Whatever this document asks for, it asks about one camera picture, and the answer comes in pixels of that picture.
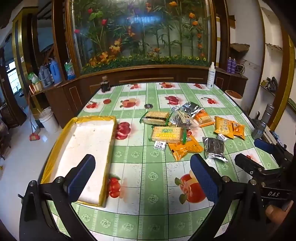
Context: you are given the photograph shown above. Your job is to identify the tangled cables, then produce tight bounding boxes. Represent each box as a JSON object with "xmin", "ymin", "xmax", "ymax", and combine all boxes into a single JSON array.
[{"xmin": 236, "ymin": 60, "xmax": 247, "ymax": 75}]

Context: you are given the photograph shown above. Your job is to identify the wooden low cabinet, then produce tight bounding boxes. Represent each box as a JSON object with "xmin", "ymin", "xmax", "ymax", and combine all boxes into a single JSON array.
[{"xmin": 30, "ymin": 77, "xmax": 93, "ymax": 130}]

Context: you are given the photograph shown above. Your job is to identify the green snack bag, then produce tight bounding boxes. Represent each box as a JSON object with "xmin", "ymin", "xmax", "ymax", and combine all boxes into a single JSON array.
[{"xmin": 28, "ymin": 72, "xmax": 40, "ymax": 84}]

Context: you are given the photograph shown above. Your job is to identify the white plastic bucket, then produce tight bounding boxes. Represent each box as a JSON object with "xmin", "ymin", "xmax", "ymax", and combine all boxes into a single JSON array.
[{"xmin": 38, "ymin": 107, "xmax": 60, "ymax": 134}]

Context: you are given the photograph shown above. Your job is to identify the clear water jug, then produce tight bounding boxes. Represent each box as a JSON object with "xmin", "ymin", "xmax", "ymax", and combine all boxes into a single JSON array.
[{"xmin": 38, "ymin": 65, "xmax": 52, "ymax": 87}]

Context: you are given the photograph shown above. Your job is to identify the green cracker packet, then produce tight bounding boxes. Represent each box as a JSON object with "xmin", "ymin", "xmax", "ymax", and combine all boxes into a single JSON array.
[
  {"xmin": 150, "ymin": 126, "xmax": 186, "ymax": 143},
  {"xmin": 140, "ymin": 111, "xmax": 171, "ymax": 126}
]

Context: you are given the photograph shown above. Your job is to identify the yellow cardboard tray box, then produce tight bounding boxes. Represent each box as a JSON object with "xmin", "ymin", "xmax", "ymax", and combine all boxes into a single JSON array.
[{"xmin": 40, "ymin": 115, "xmax": 118, "ymax": 207}]

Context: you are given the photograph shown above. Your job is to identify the red broom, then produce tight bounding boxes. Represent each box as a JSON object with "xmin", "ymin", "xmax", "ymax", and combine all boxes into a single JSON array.
[{"xmin": 26, "ymin": 93, "xmax": 41, "ymax": 141}]

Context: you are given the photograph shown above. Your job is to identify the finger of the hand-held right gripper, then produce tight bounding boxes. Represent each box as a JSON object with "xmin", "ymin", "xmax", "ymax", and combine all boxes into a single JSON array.
[
  {"xmin": 254, "ymin": 138, "xmax": 293, "ymax": 163},
  {"xmin": 235, "ymin": 153, "xmax": 265, "ymax": 179}
]

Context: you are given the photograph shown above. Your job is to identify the silver metal cylinder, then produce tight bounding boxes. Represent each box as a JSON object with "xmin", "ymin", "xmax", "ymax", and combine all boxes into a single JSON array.
[{"xmin": 252, "ymin": 103, "xmax": 274, "ymax": 141}]

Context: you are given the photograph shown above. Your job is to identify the wooden corner cabinet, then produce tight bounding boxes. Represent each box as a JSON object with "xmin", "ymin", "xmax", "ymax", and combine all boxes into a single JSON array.
[{"xmin": 215, "ymin": 67, "xmax": 249, "ymax": 98}]

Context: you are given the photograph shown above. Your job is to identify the dark glass bottle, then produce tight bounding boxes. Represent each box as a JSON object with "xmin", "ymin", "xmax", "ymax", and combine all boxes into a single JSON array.
[{"xmin": 100, "ymin": 76, "xmax": 111, "ymax": 93}]

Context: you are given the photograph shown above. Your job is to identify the blue thermos jug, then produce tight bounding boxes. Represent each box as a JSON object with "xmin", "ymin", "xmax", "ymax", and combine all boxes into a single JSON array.
[{"xmin": 50, "ymin": 58, "xmax": 63, "ymax": 83}]

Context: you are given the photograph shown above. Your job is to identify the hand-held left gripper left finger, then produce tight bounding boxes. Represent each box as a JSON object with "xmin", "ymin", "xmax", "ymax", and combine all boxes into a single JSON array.
[{"xmin": 18, "ymin": 154, "xmax": 96, "ymax": 241}]

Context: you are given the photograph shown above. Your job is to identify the orange carton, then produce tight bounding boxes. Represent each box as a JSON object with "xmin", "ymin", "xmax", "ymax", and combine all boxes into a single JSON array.
[{"xmin": 30, "ymin": 82, "xmax": 43, "ymax": 94}]

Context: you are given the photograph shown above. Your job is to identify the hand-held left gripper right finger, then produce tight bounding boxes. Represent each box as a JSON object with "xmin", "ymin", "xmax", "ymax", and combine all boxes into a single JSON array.
[{"xmin": 190, "ymin": 153, "xmax": 275, "ymax": 241}]

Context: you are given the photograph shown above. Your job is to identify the clear plastic snack bag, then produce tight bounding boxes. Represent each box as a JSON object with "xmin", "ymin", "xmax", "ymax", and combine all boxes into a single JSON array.
[{"xmin": 170, "ymin": 111, "xmax": 193, "ymax": 130}]

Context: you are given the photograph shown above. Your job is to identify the orange cracker packet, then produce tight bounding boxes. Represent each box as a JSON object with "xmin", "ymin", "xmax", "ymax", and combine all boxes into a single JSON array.
[{"xmin": 193, "ymin": 110, "xmax": 215, "ymax": 128}]

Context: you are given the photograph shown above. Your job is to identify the large orange snack packet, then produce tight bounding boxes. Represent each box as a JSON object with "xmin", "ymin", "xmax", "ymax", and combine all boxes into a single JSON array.
[
  {"xmin": 168, "ymin": 136, "xmax": 204, "ymax": 161},
  {"xmin": 214, "ymin": 116, "xmax": 235, "ymax": 139}
]

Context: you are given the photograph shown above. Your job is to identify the green plastic bottle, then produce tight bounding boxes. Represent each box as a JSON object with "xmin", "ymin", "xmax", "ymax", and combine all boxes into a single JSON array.
[{"xmin": 64, "ymin": 59, "xmax": 76, "ymax": 80}]

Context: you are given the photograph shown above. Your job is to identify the white spray bottle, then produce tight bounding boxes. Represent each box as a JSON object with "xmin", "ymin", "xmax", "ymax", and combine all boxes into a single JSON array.
[{"xmin": 206, "ymin": 62, "xmax": 215, "ymax": 89}]

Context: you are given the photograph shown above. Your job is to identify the small orange snack packet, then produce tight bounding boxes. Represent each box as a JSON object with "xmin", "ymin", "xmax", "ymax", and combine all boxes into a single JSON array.
[{"xmin": 231, "ymin": 122, "xmax": 245, "ymax": 140}]

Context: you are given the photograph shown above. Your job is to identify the orange round stool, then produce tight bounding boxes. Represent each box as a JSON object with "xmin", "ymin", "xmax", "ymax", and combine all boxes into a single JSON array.
[{"xmin": 224, "ymin": 90, "xmax": 243, "ymax": 100}]

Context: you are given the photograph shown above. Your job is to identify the person's right hand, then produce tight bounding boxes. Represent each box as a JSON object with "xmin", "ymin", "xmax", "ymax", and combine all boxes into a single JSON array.
[{"xmin": 265, "ymin": 200, "xmax": 296, "ymax": 223}]

